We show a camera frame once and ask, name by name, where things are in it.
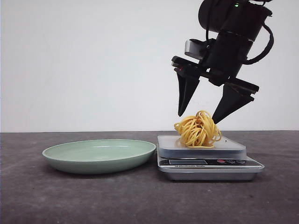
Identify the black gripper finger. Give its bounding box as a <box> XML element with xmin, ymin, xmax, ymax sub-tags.
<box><xmin>212</xmin><ymin>84</ymin><xmax>254</xmax><ymax>124</ymax></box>
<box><xmin>175</xmin><ymin>70</ymin><xmax>199</xmax><ymax>116</ymax></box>

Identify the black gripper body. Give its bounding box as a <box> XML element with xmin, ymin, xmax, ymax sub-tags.
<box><xmin>172</xmin><ymin>32</ymin><xmax>259</xmax><ymax>93</ymax></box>

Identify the yellow vermicelli noodle bundle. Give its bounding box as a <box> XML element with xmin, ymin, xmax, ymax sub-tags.
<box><xmin>174</xmin><ymin>110</ymin><xmax>222</xmax><ymax>148</ymax></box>

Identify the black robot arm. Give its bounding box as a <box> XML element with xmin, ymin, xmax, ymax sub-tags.
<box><xmin>172</xmin><ymin>0</ymin><xmax>274</xmax><ymax>123</ymax></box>

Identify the silver digital kitchen scale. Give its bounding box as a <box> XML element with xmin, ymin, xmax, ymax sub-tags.
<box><xmin>157</xmin><ymin>135</ymin><xmax>264</xmax><ymax>181</ymax></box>

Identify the light green oval plate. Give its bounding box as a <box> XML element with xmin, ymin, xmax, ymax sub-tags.
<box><xmin>42</xmin><ymin>139</ymin><xmax>156</xmax><ymax>175</ymax></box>

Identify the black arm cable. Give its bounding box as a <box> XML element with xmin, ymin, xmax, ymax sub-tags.
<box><xmin>242</xmin><ymin>22</ymin><xmax>275</xmax><ymax>65</ymax></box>

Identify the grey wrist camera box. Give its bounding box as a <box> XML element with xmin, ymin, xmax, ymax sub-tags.
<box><xmin>185</xmin><ymin>38</ymin><xmax>215</xmax><ymax>60</ymax></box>

